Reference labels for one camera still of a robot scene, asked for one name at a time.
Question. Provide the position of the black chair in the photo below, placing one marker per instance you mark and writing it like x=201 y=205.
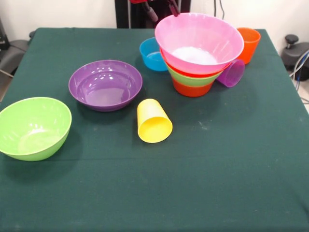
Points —
x=12 y=55

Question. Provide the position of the green plastic bowl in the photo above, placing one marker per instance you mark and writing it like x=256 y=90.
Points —
x=193 y=81
x=31 y=128

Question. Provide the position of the purple plastic cup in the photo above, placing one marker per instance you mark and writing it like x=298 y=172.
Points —
x=231 y=75

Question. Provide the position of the large orange plastic bowl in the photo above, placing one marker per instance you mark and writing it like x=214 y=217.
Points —
x=178 y=70

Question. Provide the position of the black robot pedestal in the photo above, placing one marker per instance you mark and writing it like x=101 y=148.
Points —
x=137 y=19

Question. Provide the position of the dark green tablecloth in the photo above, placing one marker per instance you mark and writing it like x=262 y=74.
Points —
x=72 y=198

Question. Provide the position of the blue plastic bowl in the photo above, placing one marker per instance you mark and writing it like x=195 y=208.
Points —
x=150 y=58

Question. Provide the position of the pink plastic bowl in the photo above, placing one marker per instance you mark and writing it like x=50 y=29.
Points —
x=200 y=36

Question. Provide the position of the purple plastic bowl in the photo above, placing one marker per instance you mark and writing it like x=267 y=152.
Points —
x=103 y=87

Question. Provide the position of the yellow plastic cup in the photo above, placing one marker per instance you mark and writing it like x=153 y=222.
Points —
x=153 y=130

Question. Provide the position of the orange plastic cup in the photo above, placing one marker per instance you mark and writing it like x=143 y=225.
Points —
x=251 y=48

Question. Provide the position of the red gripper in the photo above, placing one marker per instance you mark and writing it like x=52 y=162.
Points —
x=138 y=1

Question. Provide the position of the small orange plastic bowl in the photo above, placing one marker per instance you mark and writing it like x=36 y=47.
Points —
x=193 y=90

